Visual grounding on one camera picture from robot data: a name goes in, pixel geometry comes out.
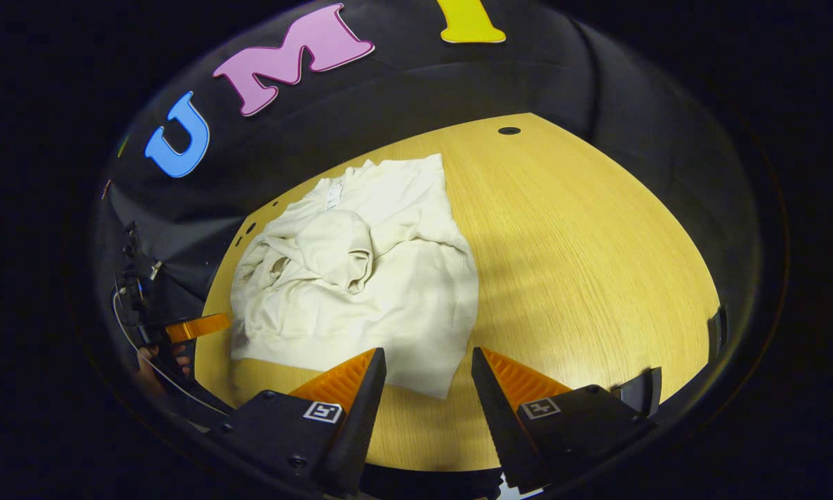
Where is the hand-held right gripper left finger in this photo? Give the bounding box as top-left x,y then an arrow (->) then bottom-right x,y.
211,347 -> 388,497

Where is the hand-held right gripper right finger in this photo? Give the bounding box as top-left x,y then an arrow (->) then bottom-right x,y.
470,347 -> 657,494

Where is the white sweatshirt garment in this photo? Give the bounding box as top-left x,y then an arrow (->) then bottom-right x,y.
230,153 -> 479,400

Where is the black backdrop cloth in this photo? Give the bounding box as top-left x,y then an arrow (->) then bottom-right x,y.
93,0 -> 764,431

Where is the thin white cable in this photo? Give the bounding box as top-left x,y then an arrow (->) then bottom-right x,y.
113,290 -> 229,417

